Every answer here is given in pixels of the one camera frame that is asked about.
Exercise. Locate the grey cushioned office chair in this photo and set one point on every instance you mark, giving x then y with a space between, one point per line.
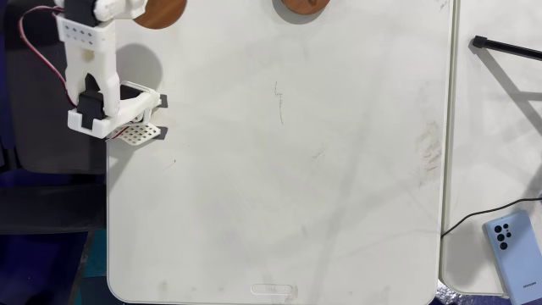
46 209

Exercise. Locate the black tripod leg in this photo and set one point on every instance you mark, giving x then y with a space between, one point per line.
508 48

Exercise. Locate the wooden lid with red cross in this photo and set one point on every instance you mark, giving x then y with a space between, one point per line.
165 12

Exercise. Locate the plain wooden lid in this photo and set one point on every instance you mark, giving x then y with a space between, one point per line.
305 6

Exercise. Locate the light blue smartphone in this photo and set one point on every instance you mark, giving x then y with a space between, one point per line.
516 258

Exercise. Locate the mesh back office chair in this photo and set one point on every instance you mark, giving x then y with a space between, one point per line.
34 140

